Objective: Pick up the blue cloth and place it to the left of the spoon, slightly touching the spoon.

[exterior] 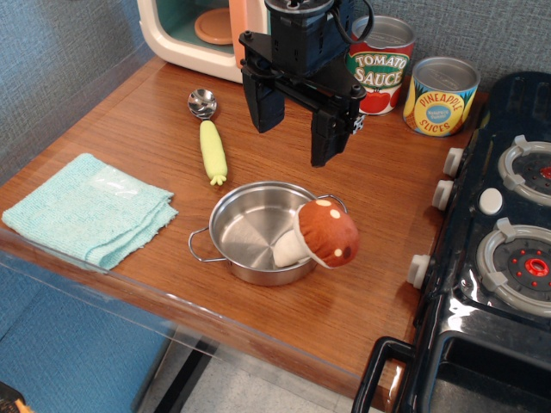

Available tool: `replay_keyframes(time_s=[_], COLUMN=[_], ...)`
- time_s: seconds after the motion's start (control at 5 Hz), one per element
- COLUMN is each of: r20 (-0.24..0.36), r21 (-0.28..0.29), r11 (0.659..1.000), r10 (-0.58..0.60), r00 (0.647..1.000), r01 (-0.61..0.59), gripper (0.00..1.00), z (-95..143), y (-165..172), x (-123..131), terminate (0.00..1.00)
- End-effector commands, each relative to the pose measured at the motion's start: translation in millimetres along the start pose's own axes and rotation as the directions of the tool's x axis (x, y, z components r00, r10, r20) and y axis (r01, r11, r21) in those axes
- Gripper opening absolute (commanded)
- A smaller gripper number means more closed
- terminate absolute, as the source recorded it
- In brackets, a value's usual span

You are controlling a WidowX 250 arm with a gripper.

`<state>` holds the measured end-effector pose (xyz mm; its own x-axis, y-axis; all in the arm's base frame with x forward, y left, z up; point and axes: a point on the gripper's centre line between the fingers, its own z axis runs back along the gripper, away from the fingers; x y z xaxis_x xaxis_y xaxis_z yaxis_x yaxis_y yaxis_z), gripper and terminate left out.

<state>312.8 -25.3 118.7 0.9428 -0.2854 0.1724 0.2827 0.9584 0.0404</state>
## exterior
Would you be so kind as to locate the brown plush mushroom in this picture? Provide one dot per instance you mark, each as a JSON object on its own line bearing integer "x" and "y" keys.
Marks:
{"x": 321, "y": 231}

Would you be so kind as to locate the toy microwave oven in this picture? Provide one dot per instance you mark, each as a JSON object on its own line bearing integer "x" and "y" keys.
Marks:
{"x": 202, "y": 35}

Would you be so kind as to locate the orange object bottom left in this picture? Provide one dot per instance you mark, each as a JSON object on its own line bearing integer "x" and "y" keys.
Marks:
{"x": 12, "y": 401}

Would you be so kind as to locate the light blue cloth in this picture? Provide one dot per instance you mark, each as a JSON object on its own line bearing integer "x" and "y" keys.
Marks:
{"x": 92, "y": 212}

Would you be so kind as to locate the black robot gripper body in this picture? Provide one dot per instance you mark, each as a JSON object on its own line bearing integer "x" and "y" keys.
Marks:
{"x": 305, "y": 53}

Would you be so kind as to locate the tomato sauce can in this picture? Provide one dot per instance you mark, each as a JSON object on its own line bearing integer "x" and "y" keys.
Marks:
{"x": 379, "y": 63}

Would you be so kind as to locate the white stove knob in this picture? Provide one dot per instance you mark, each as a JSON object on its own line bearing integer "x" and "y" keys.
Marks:
{"x": 453, "y": 161}
{"x": 442, "y": 194}
{"x": 417, "y": 270}

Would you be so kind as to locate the pineapple slices can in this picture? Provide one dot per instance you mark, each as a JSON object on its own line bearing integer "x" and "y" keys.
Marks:
{"x": 440, "y": 95}

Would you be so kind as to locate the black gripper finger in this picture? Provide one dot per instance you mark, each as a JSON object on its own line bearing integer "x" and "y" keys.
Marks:
{"x": 266, "y": 104}
{"x": 330, "y": 135}

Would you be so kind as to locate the black toy stove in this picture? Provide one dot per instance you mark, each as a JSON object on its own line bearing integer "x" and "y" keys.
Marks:
{"x": 482, "y": 340}

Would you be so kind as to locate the clear acrylic table guard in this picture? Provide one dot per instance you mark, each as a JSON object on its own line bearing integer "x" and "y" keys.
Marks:
{"x": 321, "y": 327}

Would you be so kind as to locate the white stove knob middle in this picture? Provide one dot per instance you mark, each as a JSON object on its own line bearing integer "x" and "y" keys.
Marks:
{"x": 442, "y": 194}

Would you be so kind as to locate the small steel pot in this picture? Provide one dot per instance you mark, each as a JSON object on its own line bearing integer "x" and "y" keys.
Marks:
{"x": 245, "y": 225}

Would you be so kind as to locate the spoon with green handle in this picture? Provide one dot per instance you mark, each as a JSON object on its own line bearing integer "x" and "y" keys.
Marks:
{"x": 202, "y": 104}

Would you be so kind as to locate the white stove knob lower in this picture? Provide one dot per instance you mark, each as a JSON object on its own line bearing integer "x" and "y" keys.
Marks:
{"x": 417, "y": 270}

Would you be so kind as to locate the white stove knob upper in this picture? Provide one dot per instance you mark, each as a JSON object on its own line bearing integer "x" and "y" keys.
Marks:
{"x": 453, "y": 161}

